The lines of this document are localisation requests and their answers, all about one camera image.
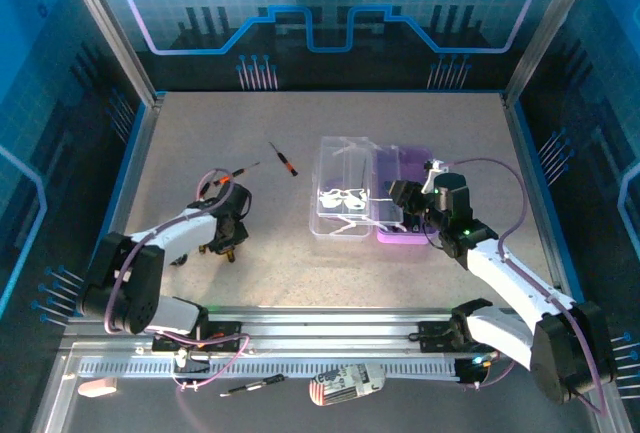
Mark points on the purple plastic case base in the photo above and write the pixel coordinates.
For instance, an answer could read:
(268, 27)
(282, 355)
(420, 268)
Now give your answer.
(400, 238)

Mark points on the clear plastic case lid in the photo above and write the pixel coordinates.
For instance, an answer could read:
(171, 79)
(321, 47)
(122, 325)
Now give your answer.
(345, 173)

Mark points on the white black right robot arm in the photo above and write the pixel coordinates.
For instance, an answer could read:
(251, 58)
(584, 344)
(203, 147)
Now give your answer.
(515, 278)

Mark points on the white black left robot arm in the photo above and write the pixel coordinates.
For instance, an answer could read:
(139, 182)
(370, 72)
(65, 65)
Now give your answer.
(175, 230)

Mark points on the blue table edge strip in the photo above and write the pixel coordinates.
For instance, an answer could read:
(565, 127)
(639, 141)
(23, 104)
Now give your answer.
(131, 153)
(531, 153)

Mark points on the black pen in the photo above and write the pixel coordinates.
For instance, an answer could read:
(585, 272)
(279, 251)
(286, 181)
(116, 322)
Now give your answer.
(272, 379)

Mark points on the crumpled patterned wrapper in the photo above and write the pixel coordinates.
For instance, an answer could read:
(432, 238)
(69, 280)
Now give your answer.
(345, 384)

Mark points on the pink eraser block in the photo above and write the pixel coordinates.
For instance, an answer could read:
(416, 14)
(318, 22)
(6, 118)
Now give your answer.
(97, 387)

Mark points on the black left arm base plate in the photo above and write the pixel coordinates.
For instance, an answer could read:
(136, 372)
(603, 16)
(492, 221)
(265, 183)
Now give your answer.
(225, 338)

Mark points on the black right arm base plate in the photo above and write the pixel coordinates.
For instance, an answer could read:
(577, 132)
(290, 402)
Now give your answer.
(430, 335)

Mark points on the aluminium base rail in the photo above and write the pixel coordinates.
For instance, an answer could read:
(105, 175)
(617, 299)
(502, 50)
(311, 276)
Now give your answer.
(325, 328)

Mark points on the aluminium frame post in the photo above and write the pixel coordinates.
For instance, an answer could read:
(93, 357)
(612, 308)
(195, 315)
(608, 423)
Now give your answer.
(550, 23)
(107, 28)

